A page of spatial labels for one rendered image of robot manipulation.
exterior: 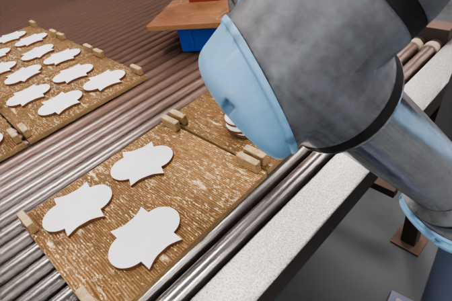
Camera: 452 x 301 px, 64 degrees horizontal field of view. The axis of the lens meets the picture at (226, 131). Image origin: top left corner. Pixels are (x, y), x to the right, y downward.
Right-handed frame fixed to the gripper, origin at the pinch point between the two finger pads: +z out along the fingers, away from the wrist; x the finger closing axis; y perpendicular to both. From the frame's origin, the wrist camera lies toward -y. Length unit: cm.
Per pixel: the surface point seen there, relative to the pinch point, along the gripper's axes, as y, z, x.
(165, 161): -24.7, 2.2, 0.1
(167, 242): -33.1, 2.2, -20.5
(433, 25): 68, 2, 0
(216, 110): -5.2, 3.0, 10.6
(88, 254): -46.4, 3.0, -13.0
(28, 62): -45, 3, 97
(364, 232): 51, 97, 3
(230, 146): -10.1, 3.0, -4.8
